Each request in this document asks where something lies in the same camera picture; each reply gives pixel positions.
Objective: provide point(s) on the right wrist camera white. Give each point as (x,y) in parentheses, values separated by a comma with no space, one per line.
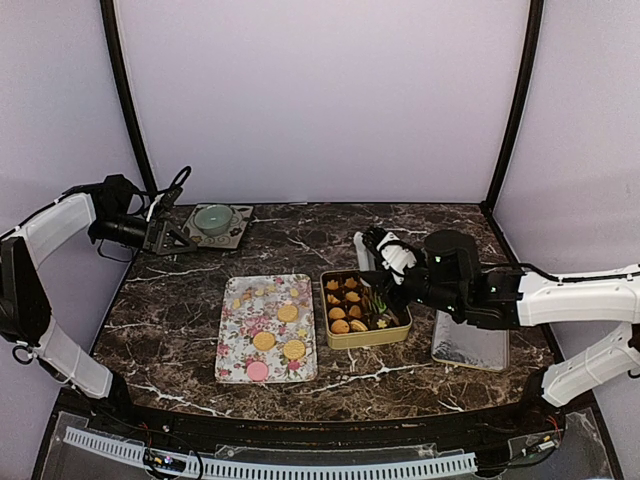
(390,252)

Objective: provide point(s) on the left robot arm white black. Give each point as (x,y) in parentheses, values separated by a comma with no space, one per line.
(43,288)

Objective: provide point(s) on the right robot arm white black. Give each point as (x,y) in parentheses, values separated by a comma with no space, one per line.
(447,275)

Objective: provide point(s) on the green ceramic bowl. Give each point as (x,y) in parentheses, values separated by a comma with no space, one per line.
(213,220)

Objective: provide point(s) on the gold cookie tin box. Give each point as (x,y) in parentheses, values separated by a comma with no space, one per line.
(344,289)

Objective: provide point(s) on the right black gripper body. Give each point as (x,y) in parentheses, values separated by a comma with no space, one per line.
(398,303)

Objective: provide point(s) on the round waffle cookie bottom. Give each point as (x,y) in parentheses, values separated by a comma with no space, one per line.
(358,326)

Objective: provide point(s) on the brown round cookie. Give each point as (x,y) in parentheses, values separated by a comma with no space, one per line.
(336,313)

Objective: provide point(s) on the chocolate chip cookie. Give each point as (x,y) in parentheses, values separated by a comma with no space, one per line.
(340,327)

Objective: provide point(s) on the right black frame post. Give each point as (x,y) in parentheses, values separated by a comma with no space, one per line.
(521,89)

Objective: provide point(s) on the floral square coaster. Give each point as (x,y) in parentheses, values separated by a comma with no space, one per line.
(228,240)

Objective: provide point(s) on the round waffle cookie right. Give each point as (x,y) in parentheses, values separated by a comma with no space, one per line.
(294,349)

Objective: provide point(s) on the silver tin lid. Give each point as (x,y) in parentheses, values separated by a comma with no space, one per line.
(469,346)

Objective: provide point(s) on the white cable duct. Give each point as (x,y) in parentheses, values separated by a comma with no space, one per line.
(233,462)

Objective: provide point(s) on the round waffle cookie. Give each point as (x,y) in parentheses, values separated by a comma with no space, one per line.
(294,349)
(358,326)

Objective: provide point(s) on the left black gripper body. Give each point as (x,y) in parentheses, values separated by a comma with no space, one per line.
(149,235)

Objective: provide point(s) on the left black frame post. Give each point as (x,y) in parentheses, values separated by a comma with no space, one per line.
(128,109)

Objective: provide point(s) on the pink macaron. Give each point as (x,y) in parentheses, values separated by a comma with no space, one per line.
(258,371)

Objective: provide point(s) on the floral rectangular tray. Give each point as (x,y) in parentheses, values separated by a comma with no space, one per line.
(250,305)

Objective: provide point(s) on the metal serving tongs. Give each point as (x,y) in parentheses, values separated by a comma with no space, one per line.
(366,265)

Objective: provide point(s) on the black frame post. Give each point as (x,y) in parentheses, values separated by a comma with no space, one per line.
(521,89)
(128,109)

